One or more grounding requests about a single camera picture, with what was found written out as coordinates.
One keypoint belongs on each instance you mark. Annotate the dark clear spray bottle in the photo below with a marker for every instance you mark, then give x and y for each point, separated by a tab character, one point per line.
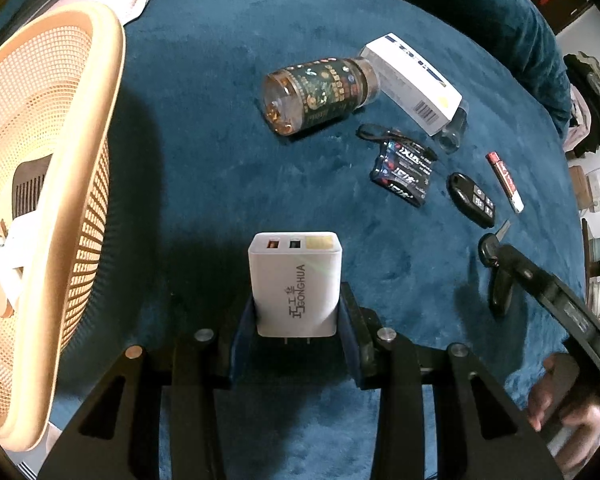
452	134

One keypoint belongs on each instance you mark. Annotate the blue battery pack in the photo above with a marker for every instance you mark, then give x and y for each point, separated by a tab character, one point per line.
404	168

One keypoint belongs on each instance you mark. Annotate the white blue medicine box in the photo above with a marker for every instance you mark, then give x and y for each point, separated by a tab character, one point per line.
413	83

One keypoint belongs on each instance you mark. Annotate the red white tube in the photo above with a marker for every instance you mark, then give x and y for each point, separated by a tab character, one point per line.
506	180

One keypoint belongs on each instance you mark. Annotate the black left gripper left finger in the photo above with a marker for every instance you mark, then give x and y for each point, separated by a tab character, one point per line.
115	434

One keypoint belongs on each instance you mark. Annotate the white charger plug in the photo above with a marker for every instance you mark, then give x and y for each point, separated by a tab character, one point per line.
295	283

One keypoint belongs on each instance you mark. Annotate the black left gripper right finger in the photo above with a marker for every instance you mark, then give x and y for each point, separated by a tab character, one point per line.
480	432

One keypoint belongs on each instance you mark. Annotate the person right hand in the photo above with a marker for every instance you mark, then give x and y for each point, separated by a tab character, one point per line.
556	394

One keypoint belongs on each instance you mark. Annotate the amber supplement bottle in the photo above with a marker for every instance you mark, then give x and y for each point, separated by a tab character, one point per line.
303	96

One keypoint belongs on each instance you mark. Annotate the orange plastic basket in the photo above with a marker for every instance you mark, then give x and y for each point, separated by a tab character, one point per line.
59	81

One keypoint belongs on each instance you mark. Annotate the black folding knife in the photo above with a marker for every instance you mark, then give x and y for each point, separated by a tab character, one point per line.
497	269

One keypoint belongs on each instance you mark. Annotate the blue plush blanket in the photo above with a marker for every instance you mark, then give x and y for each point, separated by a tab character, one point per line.
195	173

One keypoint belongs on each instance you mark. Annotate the black car key fob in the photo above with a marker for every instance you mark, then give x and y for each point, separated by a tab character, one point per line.
471	200

